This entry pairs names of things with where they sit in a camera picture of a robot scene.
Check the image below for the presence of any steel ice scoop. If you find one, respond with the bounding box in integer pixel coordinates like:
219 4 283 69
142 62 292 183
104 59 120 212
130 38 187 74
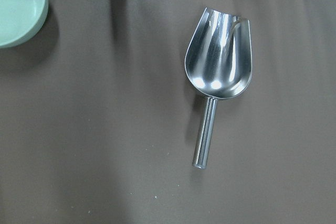
184 7 253 169

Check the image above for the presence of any mint green bowl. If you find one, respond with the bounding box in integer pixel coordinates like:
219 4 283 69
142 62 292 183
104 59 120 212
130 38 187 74
1 0 49 48

